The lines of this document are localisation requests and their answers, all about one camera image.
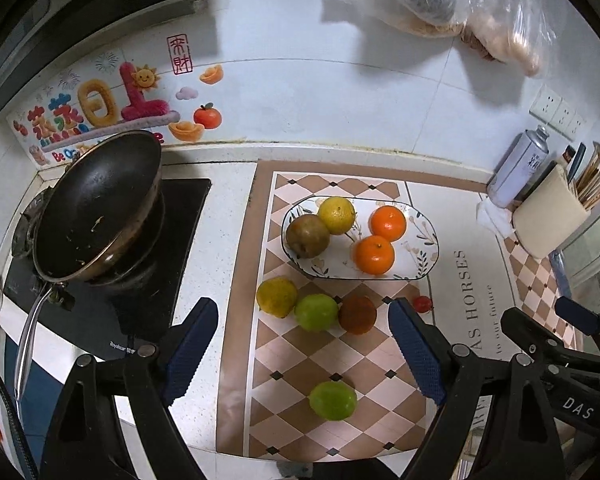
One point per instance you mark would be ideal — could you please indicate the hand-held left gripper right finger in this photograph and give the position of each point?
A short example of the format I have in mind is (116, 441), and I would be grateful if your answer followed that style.
(417, 350)

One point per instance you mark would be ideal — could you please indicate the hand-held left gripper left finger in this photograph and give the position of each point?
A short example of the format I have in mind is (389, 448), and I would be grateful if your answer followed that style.
(192, 350)

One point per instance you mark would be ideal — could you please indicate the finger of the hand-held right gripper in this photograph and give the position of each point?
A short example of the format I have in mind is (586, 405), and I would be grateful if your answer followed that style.
(580, 316)
(522, 327)

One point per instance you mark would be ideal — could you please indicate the red cherry tomato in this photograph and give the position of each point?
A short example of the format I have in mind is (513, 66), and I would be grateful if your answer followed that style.
(422, 304)

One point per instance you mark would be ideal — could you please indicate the brownish orange fruit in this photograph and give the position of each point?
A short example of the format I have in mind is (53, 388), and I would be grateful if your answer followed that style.
(358, 315)

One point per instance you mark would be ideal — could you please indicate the oval floral ceramic plate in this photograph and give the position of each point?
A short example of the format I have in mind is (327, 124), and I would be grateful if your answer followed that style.
(416, 255)

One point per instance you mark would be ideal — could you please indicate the yellow pear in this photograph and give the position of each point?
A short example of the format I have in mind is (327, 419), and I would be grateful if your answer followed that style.
(276, 297)

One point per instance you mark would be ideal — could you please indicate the green apple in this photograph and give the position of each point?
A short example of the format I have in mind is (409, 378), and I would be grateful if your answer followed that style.
(316, 312)
(332, 401)

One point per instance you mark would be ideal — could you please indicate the orange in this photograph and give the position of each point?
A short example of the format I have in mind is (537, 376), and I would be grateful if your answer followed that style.
(388, 223)
(374, 255)

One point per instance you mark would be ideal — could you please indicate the beige utensil holder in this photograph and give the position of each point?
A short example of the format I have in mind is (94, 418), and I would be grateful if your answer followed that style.
(547, 215)

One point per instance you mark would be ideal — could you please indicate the checkered counter mat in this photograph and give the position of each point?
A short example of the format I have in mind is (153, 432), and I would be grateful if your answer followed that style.
(300, 355)

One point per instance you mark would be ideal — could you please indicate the black gas stove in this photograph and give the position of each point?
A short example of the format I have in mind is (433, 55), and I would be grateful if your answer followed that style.
(185, 240)

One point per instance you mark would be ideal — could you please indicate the white crumpled tissue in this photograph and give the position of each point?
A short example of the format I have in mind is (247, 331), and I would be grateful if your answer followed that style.
(495, 217)

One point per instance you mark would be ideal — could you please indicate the bundle of chopsticks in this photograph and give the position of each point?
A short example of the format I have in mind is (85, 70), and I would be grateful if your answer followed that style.
(594, 180)

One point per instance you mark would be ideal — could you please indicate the silver spray can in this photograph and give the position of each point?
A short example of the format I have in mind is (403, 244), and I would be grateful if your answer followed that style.
(517, 170)

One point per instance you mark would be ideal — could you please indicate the yellow citrus fruit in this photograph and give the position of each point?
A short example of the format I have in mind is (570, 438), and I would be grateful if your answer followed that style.
(337, 214)

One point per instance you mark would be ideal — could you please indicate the brown pear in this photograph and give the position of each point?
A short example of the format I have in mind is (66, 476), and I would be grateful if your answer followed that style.
(307, 236)

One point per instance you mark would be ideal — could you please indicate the plastic bag with pink contents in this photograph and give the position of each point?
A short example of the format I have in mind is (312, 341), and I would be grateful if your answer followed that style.
(510, 25)

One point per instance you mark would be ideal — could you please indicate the black range hood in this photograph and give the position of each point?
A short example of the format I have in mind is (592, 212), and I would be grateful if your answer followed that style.
(55, 15)

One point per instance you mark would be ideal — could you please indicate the white wall socket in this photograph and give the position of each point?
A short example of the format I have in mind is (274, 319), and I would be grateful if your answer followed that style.
(578, 125)
(565, 116)
(545, 104)

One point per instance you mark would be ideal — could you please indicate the colourful wall sticker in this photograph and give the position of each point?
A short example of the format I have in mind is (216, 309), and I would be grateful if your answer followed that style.
(100, 105)

